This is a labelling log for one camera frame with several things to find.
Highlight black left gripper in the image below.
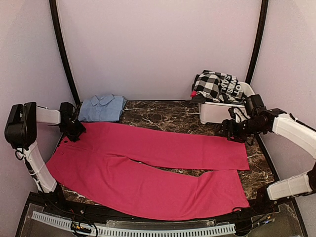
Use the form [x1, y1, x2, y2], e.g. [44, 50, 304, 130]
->
[59, 119, 85, 142]

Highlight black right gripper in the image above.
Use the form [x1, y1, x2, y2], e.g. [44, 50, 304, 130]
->
[215, 117, 265, 143]

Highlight pink trousers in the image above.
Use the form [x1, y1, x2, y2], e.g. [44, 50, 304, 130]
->
[47, 122, 249, 221]

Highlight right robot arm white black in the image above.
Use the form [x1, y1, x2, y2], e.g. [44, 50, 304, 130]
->
[215, 109, 316, 214]

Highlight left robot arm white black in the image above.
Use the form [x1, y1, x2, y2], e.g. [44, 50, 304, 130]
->
[4, 102, 86, 215]

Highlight white plastic laundry bin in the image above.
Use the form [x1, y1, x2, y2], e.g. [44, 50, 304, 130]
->
[197, 81, 257, 125]

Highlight folded light blue shirt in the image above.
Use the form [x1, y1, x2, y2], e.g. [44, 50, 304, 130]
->
[78, 94, 127, 122]

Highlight black shirt white lettering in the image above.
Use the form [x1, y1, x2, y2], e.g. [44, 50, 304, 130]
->
[218, 73, 247, 104]

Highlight black white checkered shirt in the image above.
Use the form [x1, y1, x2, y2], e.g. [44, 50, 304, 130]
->
[190, 71, 222, 104]

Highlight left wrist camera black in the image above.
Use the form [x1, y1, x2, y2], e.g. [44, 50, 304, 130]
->
[59, 102, 76, 119]

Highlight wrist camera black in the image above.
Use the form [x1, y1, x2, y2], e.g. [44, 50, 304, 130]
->
[243, 94, 266, 117]
[59, 102, 76, 119]

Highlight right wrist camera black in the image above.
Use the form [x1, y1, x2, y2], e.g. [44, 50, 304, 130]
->
[243, 94, 266, 117]

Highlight black curved front rail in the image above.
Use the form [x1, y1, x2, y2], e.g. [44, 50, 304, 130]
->
[44, 195, 272, 223]

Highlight white slotted cable duct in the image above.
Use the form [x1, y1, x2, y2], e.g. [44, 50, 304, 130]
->
[32, 211, 236, 237]

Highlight left black corner post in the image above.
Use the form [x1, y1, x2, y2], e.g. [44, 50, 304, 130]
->
[49, 0, 80, 105]

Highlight black corner post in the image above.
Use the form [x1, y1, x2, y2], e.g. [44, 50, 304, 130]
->
[49, 0, 80, 105]
[245, 0, 269, 84]

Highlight right black corner post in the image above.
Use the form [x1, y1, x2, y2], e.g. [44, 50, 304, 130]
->
[245, 0, 269, 84]

